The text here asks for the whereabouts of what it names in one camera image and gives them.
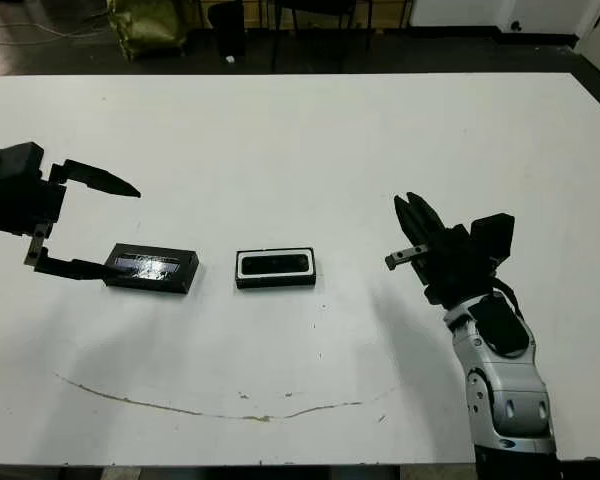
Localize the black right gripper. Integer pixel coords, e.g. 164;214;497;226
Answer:
384;191;499;307

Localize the black chair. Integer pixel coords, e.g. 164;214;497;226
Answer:
270;0;374;74

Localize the black printed box lid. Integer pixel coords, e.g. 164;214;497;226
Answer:
102;243;201;296

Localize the olive green bag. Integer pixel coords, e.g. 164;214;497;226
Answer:
105;0;191;62

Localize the pale cable on floor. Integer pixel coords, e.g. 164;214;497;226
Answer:
0;19;111;46

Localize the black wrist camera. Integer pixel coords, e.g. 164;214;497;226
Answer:
469;213;516;266
0;142;45;177

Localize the slim black camera bar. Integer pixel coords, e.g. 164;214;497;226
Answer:
240;253;311;277

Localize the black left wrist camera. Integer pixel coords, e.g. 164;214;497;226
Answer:
0;142;45;177

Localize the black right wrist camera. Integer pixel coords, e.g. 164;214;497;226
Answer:
469;213;516;266

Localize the black box white insert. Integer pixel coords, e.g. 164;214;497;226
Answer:
234;248;317;290

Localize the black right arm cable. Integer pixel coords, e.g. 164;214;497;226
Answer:
494;278;525;321

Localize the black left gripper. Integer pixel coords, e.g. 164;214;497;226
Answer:
0;160;142;283

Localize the black waste bin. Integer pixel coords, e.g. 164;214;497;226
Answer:
208;1;247;57

